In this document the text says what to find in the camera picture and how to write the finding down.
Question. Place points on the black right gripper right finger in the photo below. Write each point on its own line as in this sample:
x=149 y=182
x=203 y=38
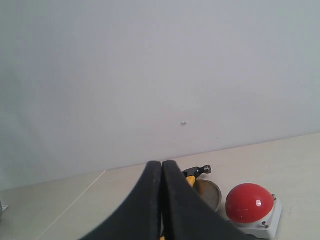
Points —
x=214 y=227

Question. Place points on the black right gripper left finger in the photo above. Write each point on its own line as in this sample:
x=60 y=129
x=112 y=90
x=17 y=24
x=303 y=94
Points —
x=139 y=216

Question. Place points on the yellow black claw hammer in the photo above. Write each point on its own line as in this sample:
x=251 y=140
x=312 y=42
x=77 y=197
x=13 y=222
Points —
x=182 y=207

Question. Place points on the red dome push button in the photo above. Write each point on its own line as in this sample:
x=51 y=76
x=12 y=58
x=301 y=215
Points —
x=254 y=210

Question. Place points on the round metal plate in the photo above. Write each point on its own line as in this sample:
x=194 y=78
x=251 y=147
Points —
x=209 y=192

